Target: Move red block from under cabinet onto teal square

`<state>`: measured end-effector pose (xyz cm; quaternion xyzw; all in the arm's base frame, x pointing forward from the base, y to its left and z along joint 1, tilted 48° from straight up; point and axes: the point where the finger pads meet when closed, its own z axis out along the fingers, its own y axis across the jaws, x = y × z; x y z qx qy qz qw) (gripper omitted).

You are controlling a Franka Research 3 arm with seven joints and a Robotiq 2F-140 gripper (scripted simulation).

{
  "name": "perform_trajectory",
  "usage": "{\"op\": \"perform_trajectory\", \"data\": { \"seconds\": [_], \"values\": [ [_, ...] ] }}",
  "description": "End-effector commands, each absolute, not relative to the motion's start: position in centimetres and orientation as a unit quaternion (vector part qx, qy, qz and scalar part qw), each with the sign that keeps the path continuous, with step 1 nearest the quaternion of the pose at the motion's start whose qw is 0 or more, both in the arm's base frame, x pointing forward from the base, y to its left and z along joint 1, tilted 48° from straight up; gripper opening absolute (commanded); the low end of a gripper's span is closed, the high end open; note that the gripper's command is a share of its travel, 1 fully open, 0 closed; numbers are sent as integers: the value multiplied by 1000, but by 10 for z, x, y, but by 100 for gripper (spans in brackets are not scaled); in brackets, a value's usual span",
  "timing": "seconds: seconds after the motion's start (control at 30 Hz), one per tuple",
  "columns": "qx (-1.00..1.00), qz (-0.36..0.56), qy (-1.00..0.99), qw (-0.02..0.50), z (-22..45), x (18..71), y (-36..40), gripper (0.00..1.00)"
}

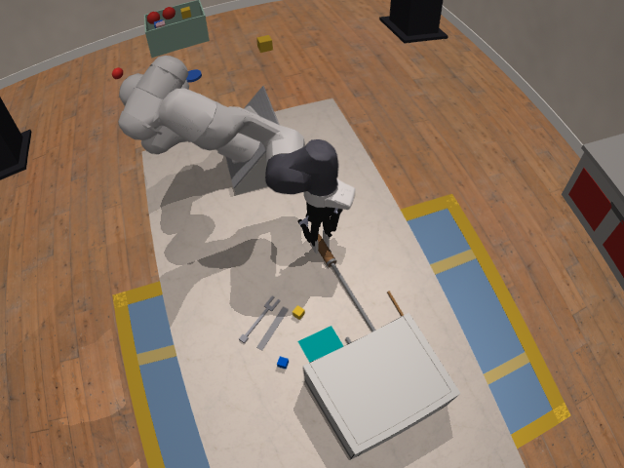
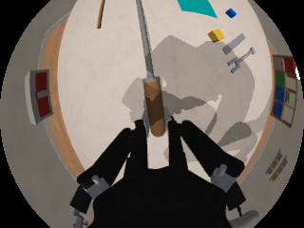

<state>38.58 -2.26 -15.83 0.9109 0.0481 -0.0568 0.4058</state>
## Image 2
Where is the yellow block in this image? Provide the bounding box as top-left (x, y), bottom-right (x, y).
top-left (207, 28), bottom-right (225, 43)

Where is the teal square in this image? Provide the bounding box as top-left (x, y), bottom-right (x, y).
top-left (177, 0), bottom-right (217, 18)

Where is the small blue cube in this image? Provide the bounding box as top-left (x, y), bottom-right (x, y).
top-left (225, 9), bottom-right (237, 18)

